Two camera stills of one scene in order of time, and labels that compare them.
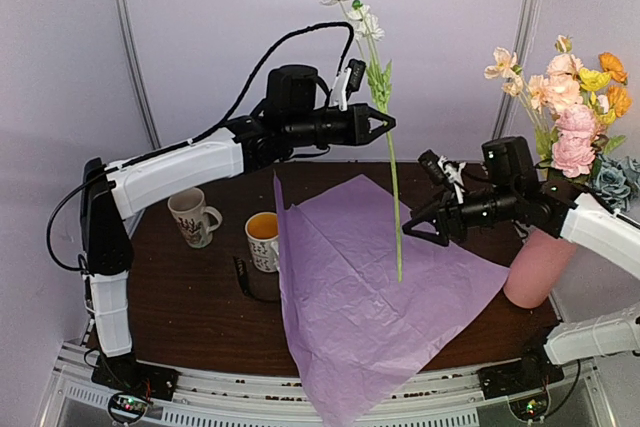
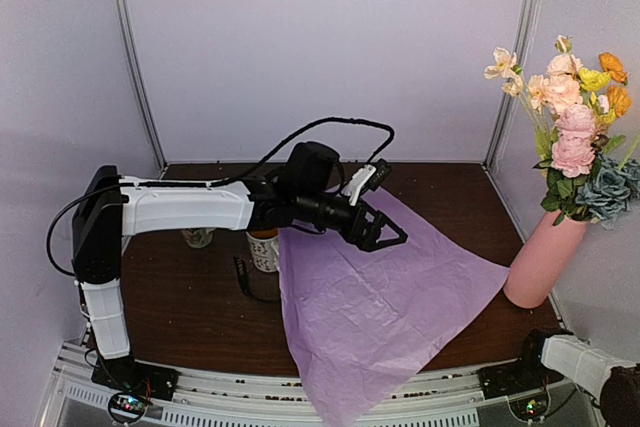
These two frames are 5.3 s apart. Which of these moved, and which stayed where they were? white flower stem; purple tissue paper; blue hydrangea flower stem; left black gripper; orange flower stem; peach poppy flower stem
Moved: white flower stem; left black gripper
Stayed: orange flower stem; purple tissue paper; blue hydrangea flower stem; peach poppy flower stem
